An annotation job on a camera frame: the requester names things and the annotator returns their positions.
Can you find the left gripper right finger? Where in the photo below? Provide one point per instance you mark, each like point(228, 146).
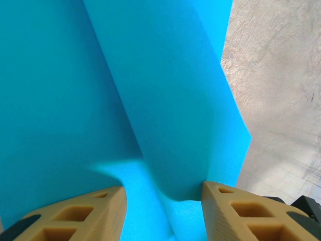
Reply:
point(225, 226)

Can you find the blue paper sheet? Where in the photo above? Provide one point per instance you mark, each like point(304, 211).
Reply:
point(100, 88)

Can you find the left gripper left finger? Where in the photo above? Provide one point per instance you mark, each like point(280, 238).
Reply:
point(100, 221)

